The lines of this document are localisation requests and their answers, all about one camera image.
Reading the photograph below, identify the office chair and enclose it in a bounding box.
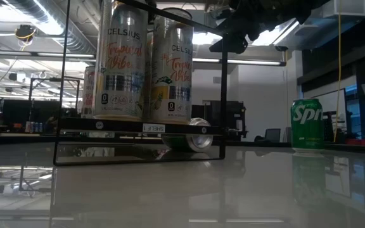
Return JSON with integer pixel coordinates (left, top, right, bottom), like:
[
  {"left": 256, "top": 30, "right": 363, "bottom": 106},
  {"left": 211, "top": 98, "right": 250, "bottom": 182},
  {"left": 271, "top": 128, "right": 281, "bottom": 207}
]
[{"left": 254, "top": 128, "right": 281, "bottom": 143}]

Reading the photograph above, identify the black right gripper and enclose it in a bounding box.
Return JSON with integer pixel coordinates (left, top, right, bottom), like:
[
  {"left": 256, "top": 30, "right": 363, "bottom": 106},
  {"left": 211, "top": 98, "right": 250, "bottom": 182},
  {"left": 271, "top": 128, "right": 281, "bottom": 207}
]
[{"left": 208, "top": 0, "right": 301, "bottom": 55}]

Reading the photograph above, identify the green Sprite can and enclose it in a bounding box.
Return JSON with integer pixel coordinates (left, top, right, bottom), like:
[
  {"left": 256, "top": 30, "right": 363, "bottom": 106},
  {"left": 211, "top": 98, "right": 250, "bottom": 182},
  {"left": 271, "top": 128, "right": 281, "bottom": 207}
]
[{"left": 290, "top": 98, "right": 325, "bottom": 153}]

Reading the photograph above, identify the yellow cable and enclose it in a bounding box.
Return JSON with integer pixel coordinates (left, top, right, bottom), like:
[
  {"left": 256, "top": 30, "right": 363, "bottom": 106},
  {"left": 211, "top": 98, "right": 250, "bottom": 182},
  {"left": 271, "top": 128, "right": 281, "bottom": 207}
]
[{"left": 333, "top": 0, "right": 343, "bottom": 143}]

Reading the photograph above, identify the ceiling cord reel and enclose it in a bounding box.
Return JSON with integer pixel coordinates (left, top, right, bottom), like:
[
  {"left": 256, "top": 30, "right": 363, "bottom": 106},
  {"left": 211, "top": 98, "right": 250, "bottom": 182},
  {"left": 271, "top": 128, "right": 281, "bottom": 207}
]
[{"left": 14, "top": 24, "right": 37, "bottom": 42}]

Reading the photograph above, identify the black-top Celsius can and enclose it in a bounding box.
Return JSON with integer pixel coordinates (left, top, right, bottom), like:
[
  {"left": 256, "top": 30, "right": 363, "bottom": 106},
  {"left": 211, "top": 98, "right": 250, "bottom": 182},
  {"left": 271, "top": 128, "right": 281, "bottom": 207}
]
[
  {"left": 81, "top": 65, "right": 96, "bottom": 118},
  {"left": 93, "top": 0, "right": 148, "bottom": 122},
  {"left": 150, "top": 8, "right": 193, "bottom": 125}
]

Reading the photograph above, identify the ceiling light tube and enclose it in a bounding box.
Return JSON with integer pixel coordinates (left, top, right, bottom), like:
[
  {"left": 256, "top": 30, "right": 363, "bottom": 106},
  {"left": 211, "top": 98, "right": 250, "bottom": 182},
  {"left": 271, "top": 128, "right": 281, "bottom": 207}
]
[
  {"left": 192, "top": 57, "right": 287, "bottom": 67},
  {"left": 0, "top": 50, "right": 96, "bottom": 60}
]

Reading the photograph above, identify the black equipment rack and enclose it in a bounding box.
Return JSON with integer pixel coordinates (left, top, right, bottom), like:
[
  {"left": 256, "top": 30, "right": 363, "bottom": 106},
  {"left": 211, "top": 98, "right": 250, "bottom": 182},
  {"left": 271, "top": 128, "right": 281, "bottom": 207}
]
[{"left": 201, "top": 100, "right": 248, "bottom": 140}]

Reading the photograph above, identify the wooden tray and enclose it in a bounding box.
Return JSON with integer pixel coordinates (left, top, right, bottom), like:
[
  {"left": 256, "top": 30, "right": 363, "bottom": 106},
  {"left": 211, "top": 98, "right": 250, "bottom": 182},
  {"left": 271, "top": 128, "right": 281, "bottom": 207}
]
[{"left": 53, "top": 0, "right": 227, "bottom": 167}]

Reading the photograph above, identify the green soda can lying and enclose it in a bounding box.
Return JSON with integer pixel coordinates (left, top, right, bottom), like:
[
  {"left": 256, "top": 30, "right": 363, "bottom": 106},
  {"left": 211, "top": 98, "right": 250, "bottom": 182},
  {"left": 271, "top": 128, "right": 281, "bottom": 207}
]
[{"left": 162, "top": 117, "right": 214, "bottom": 153}]

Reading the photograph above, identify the whiteboard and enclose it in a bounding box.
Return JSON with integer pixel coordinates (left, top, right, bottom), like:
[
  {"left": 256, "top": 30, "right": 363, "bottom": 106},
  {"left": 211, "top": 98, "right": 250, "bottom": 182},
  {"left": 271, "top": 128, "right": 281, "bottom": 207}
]
[{"left": 321, "top": 88, "right": 348, "bottom": 123}]

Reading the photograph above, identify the black metal table frame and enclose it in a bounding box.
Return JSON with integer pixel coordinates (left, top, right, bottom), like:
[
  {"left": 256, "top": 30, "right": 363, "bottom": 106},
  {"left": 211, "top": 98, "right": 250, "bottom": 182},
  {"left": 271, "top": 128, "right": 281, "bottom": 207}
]
[{"left": 0, "top": 132, "right": 365, "bottom": 156}]

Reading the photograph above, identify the silver ceiling duct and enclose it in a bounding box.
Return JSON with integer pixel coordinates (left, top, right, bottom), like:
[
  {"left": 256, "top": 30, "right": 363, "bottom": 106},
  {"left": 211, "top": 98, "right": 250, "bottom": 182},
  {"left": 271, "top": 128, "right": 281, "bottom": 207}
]
[{"left": 8, "top": 0, "right": 96, "bottom": 54}]

